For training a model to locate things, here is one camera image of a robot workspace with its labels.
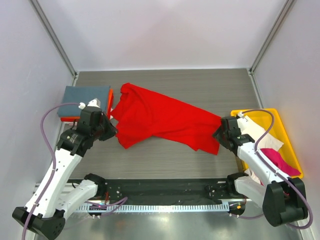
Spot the left aluminium frame post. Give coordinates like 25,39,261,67
29,0,78,78

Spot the red t shirt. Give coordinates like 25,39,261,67
111,83,221,155

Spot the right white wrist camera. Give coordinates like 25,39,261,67
236,111,250,131

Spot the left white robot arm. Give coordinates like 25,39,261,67
12,102,117,240

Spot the folded orange t shirt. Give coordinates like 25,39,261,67
60,88,115,123

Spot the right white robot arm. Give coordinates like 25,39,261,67
213,116,310,227

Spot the aluminium frame post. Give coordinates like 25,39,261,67
29,0,78,78
247,0,297,75

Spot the right aluminium frame post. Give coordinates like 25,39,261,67
247,0,297,75

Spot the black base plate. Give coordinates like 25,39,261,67
93,178,247,215

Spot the yellow plastic bin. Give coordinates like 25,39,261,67
245,108,304,179

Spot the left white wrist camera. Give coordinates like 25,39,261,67
78,98,101,110

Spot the folded grey t shirt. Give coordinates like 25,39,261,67
57,85,111,118

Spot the magenta t shirt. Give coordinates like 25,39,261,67
260,148,301,177

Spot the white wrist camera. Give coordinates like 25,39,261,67
236,111,250,131
78,98,101,110

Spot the slotted cable duct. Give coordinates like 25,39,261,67
75,202,229,214

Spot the white t shirt in bin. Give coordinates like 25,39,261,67
237,116,288,186

